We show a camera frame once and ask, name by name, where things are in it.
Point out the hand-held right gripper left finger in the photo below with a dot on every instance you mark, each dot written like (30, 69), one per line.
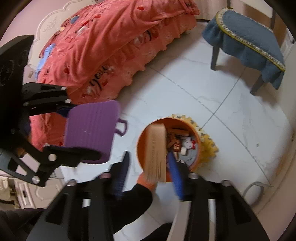
(122, 171)

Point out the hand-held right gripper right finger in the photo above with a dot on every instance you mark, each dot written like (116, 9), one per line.
(175, 176)

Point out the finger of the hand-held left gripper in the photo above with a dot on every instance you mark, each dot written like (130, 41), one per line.
(46, 97)
(69, 155)

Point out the orange round bin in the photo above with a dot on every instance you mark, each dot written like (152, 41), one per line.
(194, 160)

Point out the beige ribbed board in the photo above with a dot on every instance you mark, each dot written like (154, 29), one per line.
(155, 153)

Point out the purple ribbed folding basket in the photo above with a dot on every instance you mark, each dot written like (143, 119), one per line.
(90, 129)

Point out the brown patterned small toy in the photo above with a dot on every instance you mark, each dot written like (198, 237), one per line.
(177, 147)

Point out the white cat plush toy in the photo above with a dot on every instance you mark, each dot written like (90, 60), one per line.
(188, 143)

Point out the yellow foam puzzle mat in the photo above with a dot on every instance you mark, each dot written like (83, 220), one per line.
(207, 143)

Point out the white cabinet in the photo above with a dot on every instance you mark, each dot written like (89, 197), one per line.
(25, 192)

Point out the white carved headboard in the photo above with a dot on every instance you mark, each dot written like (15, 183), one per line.
(53, 23)

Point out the bed with orange-red cover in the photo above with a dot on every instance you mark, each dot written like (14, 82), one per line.
(104, 41)

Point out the stool with blue cover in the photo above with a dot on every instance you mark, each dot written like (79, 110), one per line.
(249, 39)

